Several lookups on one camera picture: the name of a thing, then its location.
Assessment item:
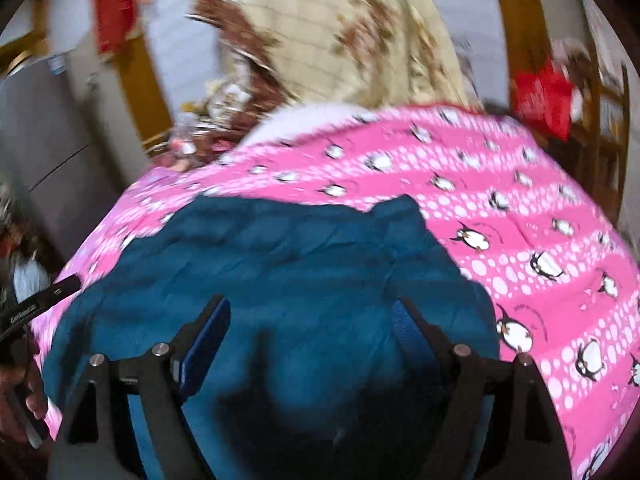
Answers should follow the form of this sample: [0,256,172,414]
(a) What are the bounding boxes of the grey wardrobe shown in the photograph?
[1,52,149,260]

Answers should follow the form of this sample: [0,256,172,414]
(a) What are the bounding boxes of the red lidded jar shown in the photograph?
[168,136,198,158]

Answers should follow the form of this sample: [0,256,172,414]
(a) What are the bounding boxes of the white pillow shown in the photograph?
[239,102,369,146]

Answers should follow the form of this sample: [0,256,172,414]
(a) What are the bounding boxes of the white plastic bag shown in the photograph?
[13,259,51,304]

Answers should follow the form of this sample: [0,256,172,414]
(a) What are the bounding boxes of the wooden shelf rack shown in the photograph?
[549,40,630,224]

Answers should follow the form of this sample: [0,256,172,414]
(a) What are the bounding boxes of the pink penguin print bedsheet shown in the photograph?
[32,106,639,479]

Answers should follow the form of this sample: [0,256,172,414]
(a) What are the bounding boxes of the red plastic bag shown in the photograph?
[513,58,574,142]

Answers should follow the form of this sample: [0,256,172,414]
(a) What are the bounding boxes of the dark teal padded jacket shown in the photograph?
[42,196,499,479]

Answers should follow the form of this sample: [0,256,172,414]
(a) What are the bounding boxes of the cream floral checked quilt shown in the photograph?
[189,0,469,108]

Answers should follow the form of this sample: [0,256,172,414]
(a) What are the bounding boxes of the left hand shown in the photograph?
[1,339,49,448]

